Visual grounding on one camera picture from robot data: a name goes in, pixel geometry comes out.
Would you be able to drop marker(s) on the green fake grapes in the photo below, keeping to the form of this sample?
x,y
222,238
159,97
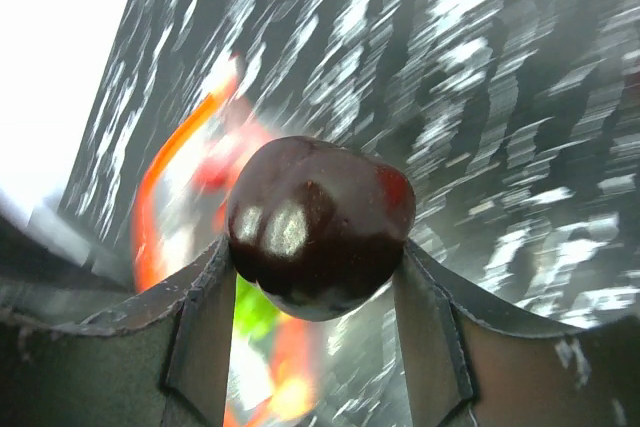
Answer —
x,y
254,315

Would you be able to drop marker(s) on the orange fake papaya slice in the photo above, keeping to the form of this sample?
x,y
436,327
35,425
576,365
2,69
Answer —
x,y
271,389

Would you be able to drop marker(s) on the clear zip top bag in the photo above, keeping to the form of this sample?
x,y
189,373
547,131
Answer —
x,y
355,355

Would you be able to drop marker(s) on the dark purple fake fruit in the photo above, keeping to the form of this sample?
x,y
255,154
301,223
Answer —
x,y
318,228

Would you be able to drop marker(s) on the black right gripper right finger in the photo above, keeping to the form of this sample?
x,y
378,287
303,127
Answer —
x,y
473,359

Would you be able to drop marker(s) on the red fake strawberries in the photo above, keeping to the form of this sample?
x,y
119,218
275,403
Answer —
x,y
226,156

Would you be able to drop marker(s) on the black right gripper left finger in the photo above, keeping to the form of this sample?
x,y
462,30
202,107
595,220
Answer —
x,y
160,358

